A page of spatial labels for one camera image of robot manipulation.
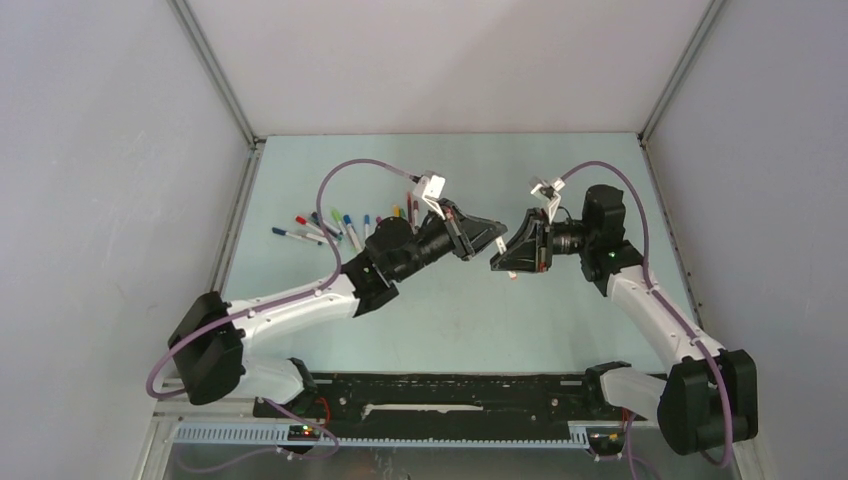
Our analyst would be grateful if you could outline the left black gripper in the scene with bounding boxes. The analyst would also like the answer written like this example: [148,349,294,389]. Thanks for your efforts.
[389,194,502,279]

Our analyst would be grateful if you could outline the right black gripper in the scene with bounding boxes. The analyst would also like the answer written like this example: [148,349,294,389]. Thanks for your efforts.
[490,209,595,275]

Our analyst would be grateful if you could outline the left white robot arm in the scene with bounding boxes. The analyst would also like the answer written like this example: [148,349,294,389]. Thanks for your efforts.
[167,199,507,417]

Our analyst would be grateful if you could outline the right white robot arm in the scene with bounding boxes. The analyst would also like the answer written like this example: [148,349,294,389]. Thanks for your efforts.
[490,181,759,455]

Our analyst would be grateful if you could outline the blue cap thick marker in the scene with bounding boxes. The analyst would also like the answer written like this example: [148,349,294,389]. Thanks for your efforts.
[343,214,364,253]

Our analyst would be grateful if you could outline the light green cap marker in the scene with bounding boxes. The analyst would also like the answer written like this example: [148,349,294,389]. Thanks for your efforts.
[331,208,347,237]

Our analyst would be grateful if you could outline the navy cap marker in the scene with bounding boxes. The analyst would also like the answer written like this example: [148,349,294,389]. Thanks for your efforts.
[310,211,343,239]

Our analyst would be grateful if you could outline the grey cap white marker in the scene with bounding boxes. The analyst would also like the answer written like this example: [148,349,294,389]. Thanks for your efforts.
[297,232,335,245]

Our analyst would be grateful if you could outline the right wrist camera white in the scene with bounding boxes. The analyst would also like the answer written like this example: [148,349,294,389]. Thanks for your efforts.
[530,177,565,223]

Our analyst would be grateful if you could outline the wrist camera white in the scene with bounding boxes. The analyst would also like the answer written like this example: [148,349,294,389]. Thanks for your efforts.
[530,177,565,223]
[412,171,446,218]

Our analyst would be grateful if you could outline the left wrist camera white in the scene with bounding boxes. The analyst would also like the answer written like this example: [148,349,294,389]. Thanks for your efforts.
[412,171,446,218]

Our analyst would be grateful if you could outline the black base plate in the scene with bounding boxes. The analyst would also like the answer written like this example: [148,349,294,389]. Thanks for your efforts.
[252,372,664,442]

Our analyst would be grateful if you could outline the aluminium frame rail left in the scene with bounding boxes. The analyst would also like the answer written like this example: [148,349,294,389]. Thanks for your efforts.
[168,0,264,291]

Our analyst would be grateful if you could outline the aluminium frame rail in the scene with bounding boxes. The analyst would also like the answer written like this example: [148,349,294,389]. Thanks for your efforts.
[638,1,732,329]
[168,0,264,291]

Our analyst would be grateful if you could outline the aluminium frame rail right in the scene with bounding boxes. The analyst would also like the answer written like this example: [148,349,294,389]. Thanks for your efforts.
[638,1,732,329]

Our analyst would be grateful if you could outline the grey cable duct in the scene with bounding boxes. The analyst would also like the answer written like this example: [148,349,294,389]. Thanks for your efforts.
[172,422,623,449]

